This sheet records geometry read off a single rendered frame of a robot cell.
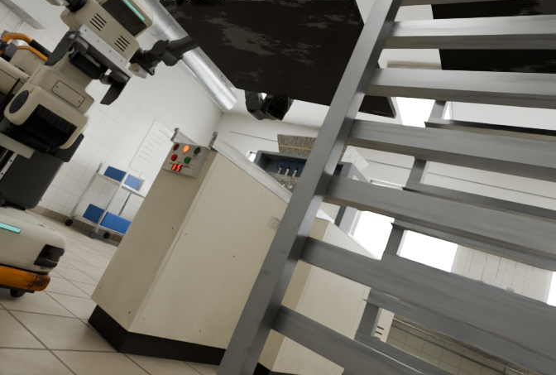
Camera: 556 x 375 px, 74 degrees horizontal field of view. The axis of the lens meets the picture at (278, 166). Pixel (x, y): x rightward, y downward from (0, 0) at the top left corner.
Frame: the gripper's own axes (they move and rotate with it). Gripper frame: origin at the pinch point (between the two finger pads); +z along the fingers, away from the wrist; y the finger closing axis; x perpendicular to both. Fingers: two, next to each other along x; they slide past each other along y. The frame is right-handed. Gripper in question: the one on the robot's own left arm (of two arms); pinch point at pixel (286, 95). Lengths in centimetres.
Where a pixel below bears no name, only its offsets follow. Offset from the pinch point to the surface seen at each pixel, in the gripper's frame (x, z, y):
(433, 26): -9, 67, 8
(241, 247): -19, -64, 49
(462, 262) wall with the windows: -307, -289, -54
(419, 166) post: -34.0, 32.2, 12.6
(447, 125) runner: -34.5, 35.9, 1.5
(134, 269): 18, -52, 75
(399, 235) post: -35, 33, 30
